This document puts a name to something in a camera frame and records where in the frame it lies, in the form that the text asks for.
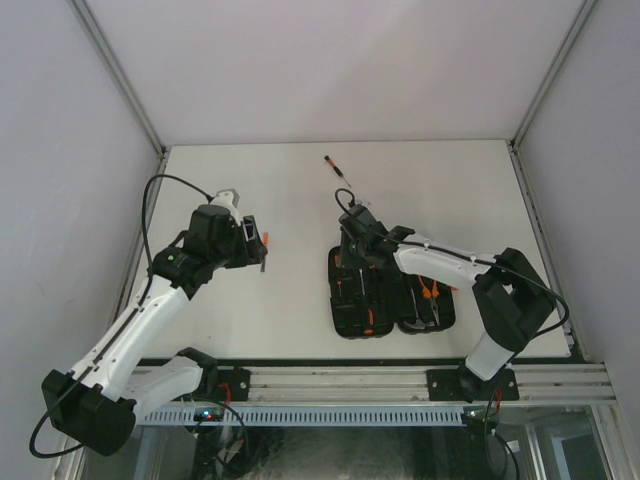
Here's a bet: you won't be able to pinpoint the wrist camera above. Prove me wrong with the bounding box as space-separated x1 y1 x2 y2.
349 199 371 209
209 188 241 223

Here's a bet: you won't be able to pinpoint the orange handled needle-nose pliers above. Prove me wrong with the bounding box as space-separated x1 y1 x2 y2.
418 276 440 325

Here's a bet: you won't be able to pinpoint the black plastic tool case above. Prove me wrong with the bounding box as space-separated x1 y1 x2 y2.
328 246 456 339

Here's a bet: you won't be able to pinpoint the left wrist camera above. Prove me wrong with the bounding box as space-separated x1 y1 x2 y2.
209 188 241 223

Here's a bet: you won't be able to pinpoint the black handled screwdriver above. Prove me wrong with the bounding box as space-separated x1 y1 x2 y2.
358 269 375 336

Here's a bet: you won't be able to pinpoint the blue slotted cable duct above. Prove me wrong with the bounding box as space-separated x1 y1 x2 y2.
139 403 465 427

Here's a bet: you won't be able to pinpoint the aluminium frame rail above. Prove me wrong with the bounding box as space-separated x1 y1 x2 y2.
246 364 616 406

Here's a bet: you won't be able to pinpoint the right camera cable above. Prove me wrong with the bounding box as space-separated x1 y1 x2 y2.
333 187 571 346

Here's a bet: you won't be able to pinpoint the left camera cable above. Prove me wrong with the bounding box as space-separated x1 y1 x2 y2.
28 173 216 459

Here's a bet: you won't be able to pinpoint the small orange precision screwdriver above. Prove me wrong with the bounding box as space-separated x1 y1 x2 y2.
324 155 352 188

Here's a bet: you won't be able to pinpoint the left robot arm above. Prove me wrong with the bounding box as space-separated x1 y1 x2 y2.
41 204 268 456

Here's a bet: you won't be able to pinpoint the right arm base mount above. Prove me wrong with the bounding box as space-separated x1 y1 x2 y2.
426 368 520 403

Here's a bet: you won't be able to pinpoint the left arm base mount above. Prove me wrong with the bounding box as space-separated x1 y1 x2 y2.
202 367 251 403

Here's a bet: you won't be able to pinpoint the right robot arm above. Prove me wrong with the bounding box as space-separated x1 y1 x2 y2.
339 204 567 402

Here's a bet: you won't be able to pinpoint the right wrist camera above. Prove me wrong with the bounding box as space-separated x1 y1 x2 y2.
349 199 371 209

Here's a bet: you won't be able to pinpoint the small claw hammer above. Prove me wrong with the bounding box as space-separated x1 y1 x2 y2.
399 288 435 334

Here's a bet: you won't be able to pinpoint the camera cable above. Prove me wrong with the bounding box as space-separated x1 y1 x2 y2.
28 173 216 459
333 187 571 346

